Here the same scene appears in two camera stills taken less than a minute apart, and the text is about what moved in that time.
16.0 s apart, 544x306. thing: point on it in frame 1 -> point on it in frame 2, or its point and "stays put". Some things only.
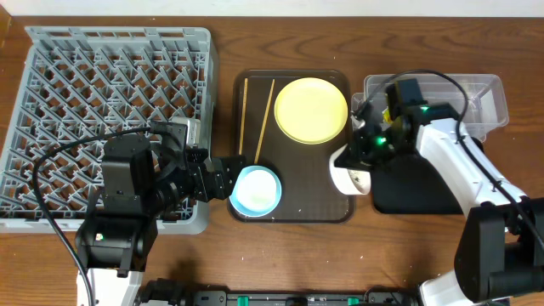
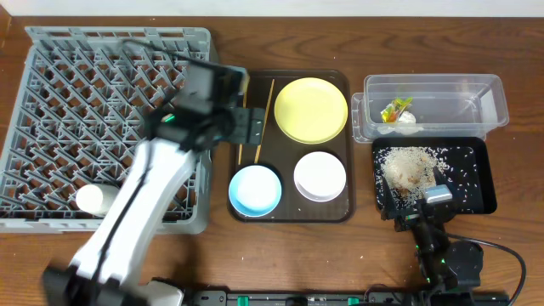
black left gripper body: [213, 179] -> [240, 126]
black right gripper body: [383, 145] -> [416, 219]
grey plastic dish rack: [84, 82] stays put
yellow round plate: [310, 110] stays put
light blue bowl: [257, 191] stays put
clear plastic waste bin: [477, 99] stays put
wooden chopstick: [263, 121] stays put
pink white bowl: [349, 181] -> [320, 177]
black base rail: [170, 292] stays put
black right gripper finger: [357, 154] -> [388, 205]
